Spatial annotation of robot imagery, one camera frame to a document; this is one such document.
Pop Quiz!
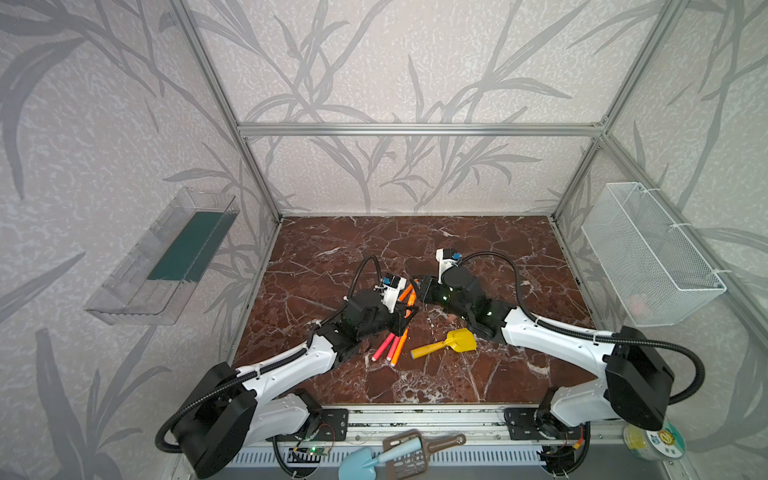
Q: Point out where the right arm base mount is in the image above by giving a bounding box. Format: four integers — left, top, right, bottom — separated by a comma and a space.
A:
503, 407, 568, 441

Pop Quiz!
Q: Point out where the orange marker pen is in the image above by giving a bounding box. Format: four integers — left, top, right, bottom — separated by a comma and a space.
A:
404, 293, 417, 318
398, 284, 413, 302
390, 328, 409, 367

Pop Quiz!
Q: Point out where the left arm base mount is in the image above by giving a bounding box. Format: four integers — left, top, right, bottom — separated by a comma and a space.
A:
285, 408, 350, 442

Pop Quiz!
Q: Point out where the small circuit board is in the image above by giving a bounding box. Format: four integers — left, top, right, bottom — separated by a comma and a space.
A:
290, 446, 329, 463

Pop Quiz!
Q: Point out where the pink marker pen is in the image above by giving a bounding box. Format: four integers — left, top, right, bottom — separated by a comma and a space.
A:
371, 333, 395, 361

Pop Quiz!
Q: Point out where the red marker pen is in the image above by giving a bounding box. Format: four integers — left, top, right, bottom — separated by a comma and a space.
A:
386, 336, 401, 362

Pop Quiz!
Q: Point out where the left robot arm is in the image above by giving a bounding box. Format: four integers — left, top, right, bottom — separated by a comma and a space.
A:
154, 290, 419, 479

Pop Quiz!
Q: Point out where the light blue toy shovel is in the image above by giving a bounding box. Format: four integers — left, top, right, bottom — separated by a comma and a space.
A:
338, 438, 422, 480

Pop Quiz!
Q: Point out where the white wire mesh basket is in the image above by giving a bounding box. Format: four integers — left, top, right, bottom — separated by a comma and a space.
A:
582, 182, 727, 327

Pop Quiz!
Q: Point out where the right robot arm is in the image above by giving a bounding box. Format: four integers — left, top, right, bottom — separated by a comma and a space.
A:
413, 266, 706, 437

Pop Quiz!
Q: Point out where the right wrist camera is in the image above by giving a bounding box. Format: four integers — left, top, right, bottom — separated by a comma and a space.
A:
436, 248, 461, 284

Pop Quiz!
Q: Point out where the brown toy rake sieve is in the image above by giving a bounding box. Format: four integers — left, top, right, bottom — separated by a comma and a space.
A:
382, 429, 467, 480

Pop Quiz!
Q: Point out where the yellow toy shovel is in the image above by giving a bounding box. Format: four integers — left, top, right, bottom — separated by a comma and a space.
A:
411, 328, 477, 359

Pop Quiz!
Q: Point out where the clear plastic wall bin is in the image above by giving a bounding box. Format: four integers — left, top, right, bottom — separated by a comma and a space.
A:
84, 187, 240, 326

